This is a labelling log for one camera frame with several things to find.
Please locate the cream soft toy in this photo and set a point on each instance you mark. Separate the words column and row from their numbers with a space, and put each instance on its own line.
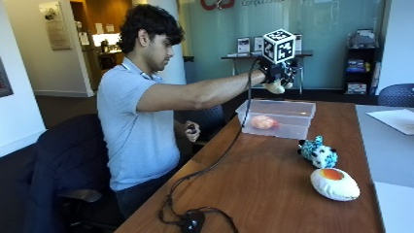
column 275, row 87

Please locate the small black controller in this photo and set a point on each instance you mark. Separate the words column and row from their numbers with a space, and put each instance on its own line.
column 191, row 128

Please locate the console table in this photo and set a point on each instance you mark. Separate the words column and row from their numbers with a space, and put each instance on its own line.
column 267, row 58

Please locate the white marker cube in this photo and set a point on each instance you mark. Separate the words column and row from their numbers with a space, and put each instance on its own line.
column 280, row 45

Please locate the standing brochures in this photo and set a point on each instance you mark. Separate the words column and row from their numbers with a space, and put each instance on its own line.
column 259, row 43

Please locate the clear plastic bin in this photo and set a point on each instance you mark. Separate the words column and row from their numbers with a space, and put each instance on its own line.
column 280, row 118

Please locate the pink soft toy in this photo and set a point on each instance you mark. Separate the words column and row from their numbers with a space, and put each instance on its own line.
column 264, row 122

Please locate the black display shelf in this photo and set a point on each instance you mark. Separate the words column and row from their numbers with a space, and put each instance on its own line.
column 361, row 64

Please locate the teal spotted plush animal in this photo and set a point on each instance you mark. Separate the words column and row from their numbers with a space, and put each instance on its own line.
column 319, row 152

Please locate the blue mesh chair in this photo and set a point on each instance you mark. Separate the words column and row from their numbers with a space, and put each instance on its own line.
column 397, row 95

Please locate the white paper sheet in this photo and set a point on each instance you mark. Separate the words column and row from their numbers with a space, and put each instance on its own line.
column 395, row 120

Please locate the white egg plush toy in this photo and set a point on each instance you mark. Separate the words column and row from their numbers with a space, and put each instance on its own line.
column 336, row 184

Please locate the the person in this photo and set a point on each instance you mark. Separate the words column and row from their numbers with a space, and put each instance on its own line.
column 138, row 129

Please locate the dark office chair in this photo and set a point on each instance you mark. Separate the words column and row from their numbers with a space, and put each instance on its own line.
column 78, row 181

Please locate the dark jacket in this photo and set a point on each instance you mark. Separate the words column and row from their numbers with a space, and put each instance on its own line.
column 64, row 168

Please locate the framed wall plaque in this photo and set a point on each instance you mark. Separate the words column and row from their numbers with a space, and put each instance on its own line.
column 55, row 26

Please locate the wall picture frame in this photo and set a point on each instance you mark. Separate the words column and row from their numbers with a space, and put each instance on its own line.
column 4, row 79

